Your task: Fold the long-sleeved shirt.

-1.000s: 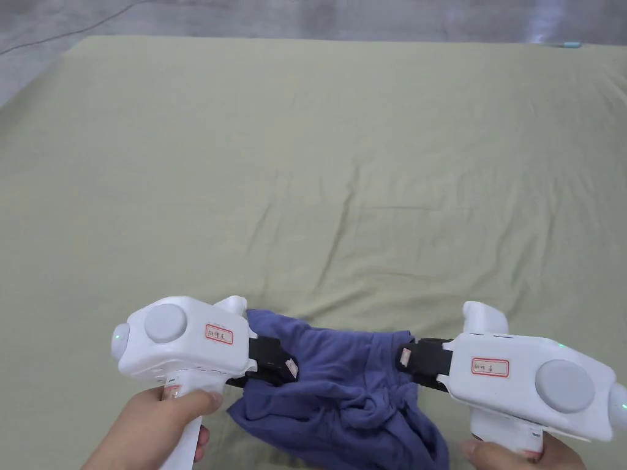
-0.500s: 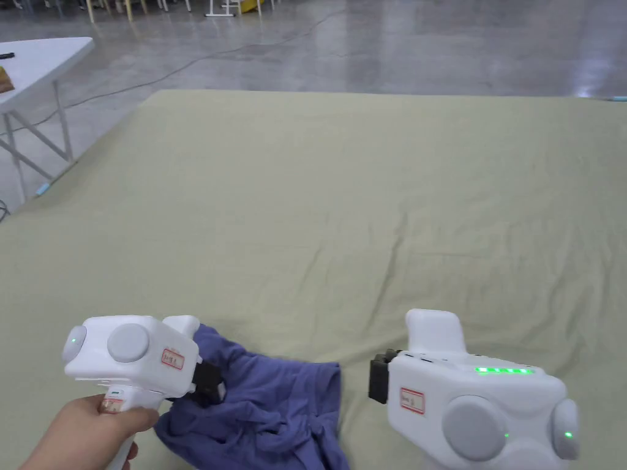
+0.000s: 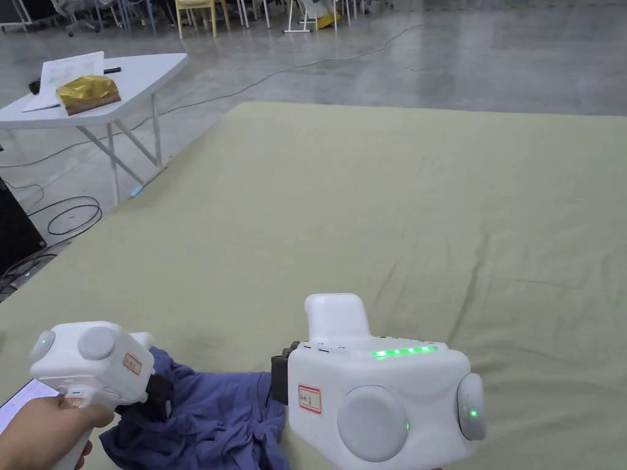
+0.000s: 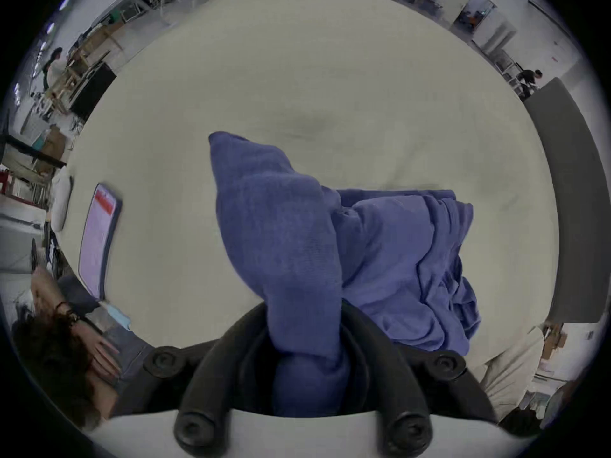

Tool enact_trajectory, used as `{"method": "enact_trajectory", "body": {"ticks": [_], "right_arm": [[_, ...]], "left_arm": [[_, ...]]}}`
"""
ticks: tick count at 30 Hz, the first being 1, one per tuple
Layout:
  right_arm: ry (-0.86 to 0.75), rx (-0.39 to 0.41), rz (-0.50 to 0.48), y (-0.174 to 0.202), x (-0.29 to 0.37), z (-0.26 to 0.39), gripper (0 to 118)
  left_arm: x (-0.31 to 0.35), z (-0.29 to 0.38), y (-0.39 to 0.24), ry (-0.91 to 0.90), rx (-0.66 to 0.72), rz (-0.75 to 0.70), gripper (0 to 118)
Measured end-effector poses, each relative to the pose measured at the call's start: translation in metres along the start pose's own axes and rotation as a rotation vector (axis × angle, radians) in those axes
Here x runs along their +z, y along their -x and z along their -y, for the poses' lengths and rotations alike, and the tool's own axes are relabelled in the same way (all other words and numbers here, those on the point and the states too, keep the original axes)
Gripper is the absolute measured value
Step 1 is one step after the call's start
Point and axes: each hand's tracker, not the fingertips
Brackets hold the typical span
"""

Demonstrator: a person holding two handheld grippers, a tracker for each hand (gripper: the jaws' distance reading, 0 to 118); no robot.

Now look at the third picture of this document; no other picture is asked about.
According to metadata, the black coiled floor cable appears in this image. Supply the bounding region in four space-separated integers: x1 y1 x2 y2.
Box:
0 184 104 237

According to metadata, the white folding table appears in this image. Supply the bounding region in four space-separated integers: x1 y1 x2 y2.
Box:
0 51 189 207

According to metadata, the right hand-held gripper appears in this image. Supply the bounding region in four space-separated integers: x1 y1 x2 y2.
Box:
271 293 488 470

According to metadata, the bed with pale green sheet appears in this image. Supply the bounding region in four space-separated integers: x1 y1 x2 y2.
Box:
0 101 627 470

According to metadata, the person's left hand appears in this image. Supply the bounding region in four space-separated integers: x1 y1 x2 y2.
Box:
0 394 116 470

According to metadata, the yellow wooden chair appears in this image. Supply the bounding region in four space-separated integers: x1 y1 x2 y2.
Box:
175 0 229 40

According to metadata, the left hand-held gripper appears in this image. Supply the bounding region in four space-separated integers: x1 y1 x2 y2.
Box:
29 320 174 470

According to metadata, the dark blue shirt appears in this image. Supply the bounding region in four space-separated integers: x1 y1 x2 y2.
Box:
99 346 291 470

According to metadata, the grey office chair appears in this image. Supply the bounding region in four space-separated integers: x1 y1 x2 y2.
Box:
48 0 101 39

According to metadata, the long thin floor cable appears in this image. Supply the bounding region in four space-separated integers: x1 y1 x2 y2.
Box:
159 19 429 114

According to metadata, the black box on floor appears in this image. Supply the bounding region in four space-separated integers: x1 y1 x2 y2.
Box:
0 175 48 276

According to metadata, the phone with white screen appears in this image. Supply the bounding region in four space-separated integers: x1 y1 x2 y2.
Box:
0 377 63 436

